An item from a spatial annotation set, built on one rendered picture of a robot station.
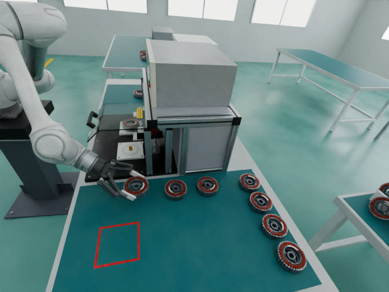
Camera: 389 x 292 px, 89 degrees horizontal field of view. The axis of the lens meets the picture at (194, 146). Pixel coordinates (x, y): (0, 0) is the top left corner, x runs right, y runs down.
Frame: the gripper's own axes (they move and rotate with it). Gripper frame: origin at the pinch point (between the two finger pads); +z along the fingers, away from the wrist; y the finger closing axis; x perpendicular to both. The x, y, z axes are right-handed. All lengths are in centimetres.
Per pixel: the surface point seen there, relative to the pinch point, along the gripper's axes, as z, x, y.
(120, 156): -12.7, -13.9, -22.5
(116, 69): -69, -55, -170
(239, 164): 49, 18, -36
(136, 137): -11.0, -1.6, -29.8
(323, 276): 75, 34, 21
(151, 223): 13.2, -1.7, 11.8
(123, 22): -166, -115, -464
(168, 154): 6.3, 10.8, -17.7
